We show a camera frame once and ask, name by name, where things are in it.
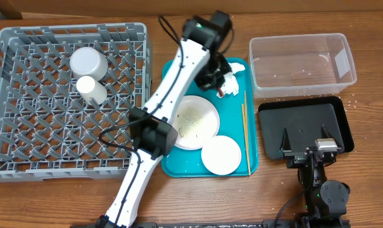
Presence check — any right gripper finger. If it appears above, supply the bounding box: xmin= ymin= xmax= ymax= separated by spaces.
xmin=321 ymin=124 xmax=344 ymax=149
xmin=279 ymin=127 xmax=291 ymax=153

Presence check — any red sauce packet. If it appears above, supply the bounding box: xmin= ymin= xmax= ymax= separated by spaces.
xmin=217 ymin=87 xmax=223 ymax=98

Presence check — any white plastic cup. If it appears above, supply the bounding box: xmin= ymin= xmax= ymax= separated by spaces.
xmin=76 ymin=76 xmax=107 ymax=105

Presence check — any grey bowl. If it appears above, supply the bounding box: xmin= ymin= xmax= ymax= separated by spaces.
xmin=70 ymin=47 xmax=108 ymax=81

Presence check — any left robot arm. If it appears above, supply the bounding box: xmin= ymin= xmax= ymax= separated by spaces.
xmin=95 ymin=11 xmax=234 ymax=227

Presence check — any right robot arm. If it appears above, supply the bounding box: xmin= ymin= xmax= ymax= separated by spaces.
xmin=273 ymin=125 xmax=350 ymax=227

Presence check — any grey dishwasher rack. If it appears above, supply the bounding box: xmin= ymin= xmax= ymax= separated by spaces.
xmin=0 ymin=23 xmax=152 ymax=182

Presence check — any lower crumpled white napkin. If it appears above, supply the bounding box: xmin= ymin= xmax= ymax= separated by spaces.
xmin=220 ymin=72 xmax=239 ymax=96

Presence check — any crumpled white napkin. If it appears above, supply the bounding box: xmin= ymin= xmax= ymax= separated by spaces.
xmin=229 ymin=62 xmax=246 ymax=74
xmin=220 ymin=72 xmax=239 ymax=96

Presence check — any upper crumpled white napkin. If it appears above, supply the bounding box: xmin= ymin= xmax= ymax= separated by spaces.
xmin=229 ymin=62 xmax=246 ymax=74

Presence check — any black plastic tray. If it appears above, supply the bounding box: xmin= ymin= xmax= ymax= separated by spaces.
xmin=258 ymin=96 xmax=355 ymax=160

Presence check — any right wooden chopstick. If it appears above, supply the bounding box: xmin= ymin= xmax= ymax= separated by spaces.
xmin=243 ymin=91 xmax=251 ymax=176

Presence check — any wooden chopstick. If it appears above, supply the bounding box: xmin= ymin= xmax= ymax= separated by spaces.
xmin=241 ymin=104 xmax=251 ymax=176
xmin=243 ymin=91 xmax=251 ymax=176

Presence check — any left wooden chopstick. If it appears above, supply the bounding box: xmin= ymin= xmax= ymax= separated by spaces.
xmin=241 ymin=104 xmax=251 ymax=176

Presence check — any large white plate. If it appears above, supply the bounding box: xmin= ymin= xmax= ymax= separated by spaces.
xmin=173 ymin=96 xmax=220 ymax=150

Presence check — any clear plastic bin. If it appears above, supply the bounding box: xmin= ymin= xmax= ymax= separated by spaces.
xmin=249 ymin=33 xmax=357 ymax=98

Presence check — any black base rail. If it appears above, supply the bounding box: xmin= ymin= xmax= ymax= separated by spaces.
xmin=70 ymin=220 xmax=351 ymax=228

